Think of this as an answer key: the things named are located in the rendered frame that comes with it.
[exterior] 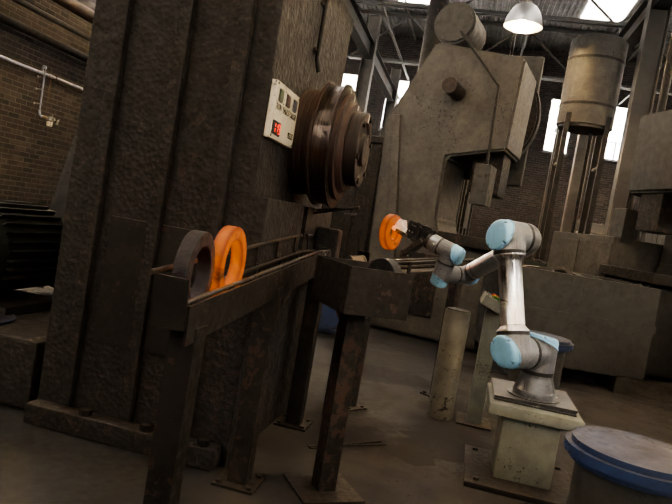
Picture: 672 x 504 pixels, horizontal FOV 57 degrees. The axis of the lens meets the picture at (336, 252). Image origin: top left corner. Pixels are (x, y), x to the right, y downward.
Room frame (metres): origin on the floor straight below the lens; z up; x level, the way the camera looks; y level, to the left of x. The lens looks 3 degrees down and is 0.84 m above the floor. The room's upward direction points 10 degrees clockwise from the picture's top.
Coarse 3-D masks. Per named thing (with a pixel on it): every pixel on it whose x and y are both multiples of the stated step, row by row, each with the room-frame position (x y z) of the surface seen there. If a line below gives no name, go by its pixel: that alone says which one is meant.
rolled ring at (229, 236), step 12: (228, 228) 1.49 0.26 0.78; (240, 228) 1.53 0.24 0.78; (216, 240) 1.46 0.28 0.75; (228, 240) 1.46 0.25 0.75; (240, 240) 1.55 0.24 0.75; (216, 252) 1.44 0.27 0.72; (240, 252) 1.58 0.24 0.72; (216, 264) 1.43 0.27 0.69; (240, 264) 1.58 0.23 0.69; (216, 276) 1.44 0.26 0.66; (228, 276) 1.58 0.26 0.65; (240, 276) 1.59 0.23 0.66; (216, 288) 1.45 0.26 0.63
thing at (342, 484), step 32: (320, 256) 1.95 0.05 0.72; (320, 288) 1.91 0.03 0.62; (352, 288) 1.74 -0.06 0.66; (384, 288) 1.78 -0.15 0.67; (352, 320) 1.88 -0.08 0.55; (352, 352) 1.89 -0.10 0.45; (352, 384) 1.90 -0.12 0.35; (320, 448) 1.90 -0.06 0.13; (288, 480) 1.92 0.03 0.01; (320, 480) 1.88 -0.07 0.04
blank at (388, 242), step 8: (392, 216) 2.71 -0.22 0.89; (384, 224) 2.69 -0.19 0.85; (392, 224) 2.72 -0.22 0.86; (384, 232) 2.68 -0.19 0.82; (392, 232) 2.78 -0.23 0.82; (384, 240) 2.69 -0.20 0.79; (392, 240) 2.74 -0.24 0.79; (400, 240) 2.80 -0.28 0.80; (384, 248) 2.74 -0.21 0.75; (392, 248) 2.74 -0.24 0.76
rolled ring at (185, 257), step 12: (192, 240) 1.29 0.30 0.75; (204, 240) 1.33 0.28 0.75; (180, 252) 1.26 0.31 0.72; (192, 252) 1.27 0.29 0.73; (204, 252) 1.38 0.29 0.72; (180, 264) 1.25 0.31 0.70; (192, 264) 1.27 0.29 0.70; (204, 264) 1.40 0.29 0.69; (180, 276) 1.25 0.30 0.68; (204, 276) 1.40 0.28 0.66; (192, 288) 1.39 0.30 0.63; (204, 288) 1.39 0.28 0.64
